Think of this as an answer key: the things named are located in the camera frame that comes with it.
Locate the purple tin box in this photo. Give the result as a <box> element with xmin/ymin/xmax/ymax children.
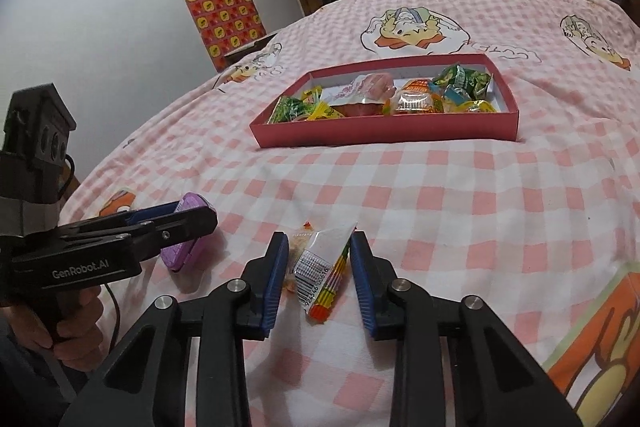
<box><xmin>160</xmin><ymin>192</ymin><xmax>218</xmax><ymax>272</ymax></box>

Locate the clear orange jelly packet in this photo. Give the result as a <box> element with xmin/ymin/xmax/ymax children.
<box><xmin>283</xmin><ymin>221</ymin><xmax>316</xmax><ymax>294</ymax></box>

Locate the rainbow striped clear candy packet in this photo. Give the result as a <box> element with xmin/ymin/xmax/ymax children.
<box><xmin>292</xmin><ymin>222</ymin><xmax>357</xmax><ymax>323</ymax></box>

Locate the yellow candy packet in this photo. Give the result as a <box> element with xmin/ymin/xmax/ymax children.
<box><xmin>300</xmin><ymin>86</ymin><xmax>344</xmax><ymax>121</ymax></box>

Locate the orange yellow snack packet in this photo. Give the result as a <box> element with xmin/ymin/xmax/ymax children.
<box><xmin>390</xmin><ymin>78</ymin><xmax>444</xmax><ymax>114</ymax></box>

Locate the pink white snack packet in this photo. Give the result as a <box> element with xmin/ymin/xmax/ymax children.
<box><xmin>326</xmin><ymin>72</ymin><xmax>396</xmax><ymax>106</ymax></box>

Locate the blue clear mooncake packet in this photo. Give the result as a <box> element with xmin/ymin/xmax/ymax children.
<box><xmin>442</xmin><ymin>86</ymin><xmax>472</xmax><ymax>113</ymax></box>

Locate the green dark snack packet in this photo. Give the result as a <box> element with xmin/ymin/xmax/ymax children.
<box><xmin>433</xmin><ymin>64</ymin><xmax>492</xmax><ymax>100</ymax></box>

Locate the left hand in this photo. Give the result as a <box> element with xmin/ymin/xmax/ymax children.
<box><xmin>1</xmin><ymin>287</ymin><xmax>104</xmax><ymax>372</ymax></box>

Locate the pink checkered bed quilt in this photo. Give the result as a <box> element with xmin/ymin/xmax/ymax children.
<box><xmin>63</xmin><ymin>0</ymin><xmax>639</xmax><ymax>426</ymax></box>

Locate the red shallow box tray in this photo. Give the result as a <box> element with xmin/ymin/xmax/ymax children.
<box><xmin>250</xmin><ymin>54</ymin><xmax>520</xmax><ymax>148</ymax></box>

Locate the small wooden side table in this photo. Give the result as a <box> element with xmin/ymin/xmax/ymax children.
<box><xmin>224</xmin><ymin>31</ymin><xmax>277</xmax><ymax>66</ymax></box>

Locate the red yellow patterned poster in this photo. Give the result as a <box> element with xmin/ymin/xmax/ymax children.
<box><xmin>184</xmin><ymin>0</ymin><xmax>267</xmax><ymax>72</ymax></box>

